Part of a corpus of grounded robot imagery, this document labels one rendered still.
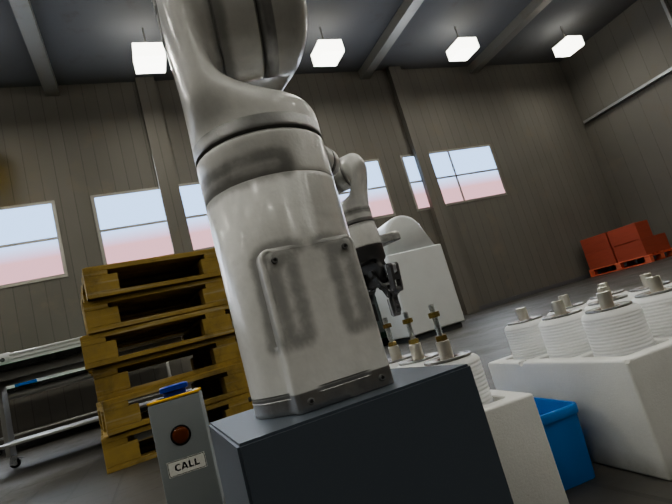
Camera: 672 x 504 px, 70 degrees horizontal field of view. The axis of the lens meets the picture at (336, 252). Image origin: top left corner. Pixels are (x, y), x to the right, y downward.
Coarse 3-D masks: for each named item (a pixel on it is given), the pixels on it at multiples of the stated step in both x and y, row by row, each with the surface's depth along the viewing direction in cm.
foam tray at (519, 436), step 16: (496, 400) 74; (512, 400) 68; (528, 400) 68; (496, 416) 67; (512, 416) 67; (528, 416) 68; (496, 432) 66; (512, 432) 67; (528, 432) 67; (544, 432) 68; (496, 448) 66; (512, 448) 66; (528, 448) 67; (544, 448) 67; (512, 464) 66; (528, 464) 66; (544, 464) 67; (512, 480) 65; (528, 480) 66; (544, 480) 66; (560, 480) 67; (512, 496) 65; (528, 496) 65; (544, 496) 66; (560, 496) 66
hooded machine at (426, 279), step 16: (384, 224) 592; (400, 224) 581; (416, 224) 588; (400, 240) 576; (416, 240) 582; (400, 256) 565; (416, 256) 572; (432, 256) 579; (400, 272) 560; (416, 272) 567; (432, 272) 574; (448, 272) 581; (416, 288) 562; (432, 288) 568; (448, 288) 575; (384, 304) 592; (400, 304) 553; (416, 304) 557; (448, 304) 570; (400, 320) 561; (416, 320) 552; (432, 320) 558; (448, 320) 565; (400, 336) 569; (416, 336) 551
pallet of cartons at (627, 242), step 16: (640, 224) 946; (592, 240) 1024; (608, 240) 994; (624, 240) 964; (640, 240) 936; (656, 240) 957; (592, 256) 1029; (608, 256) 998; (624, 256) 971; (640, 256) 942; (656, 256) 952; (592, 272) 1035; (608, 272) 1004
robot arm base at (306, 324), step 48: (240, 144) 30; (288, 144) 30; (240, 192) 29; (288, 192) 29; (336, 192) 33; (240, 240) 29; (288, 240) 29; (336, 240) 30; (240, 288) 29; (288, 288) 28; (336, 288) 29; (240, 336) 30; (288, 336) 27; (336, 336) 28; (288, 384) 27; (336, 384) 27; (384, 384) 28
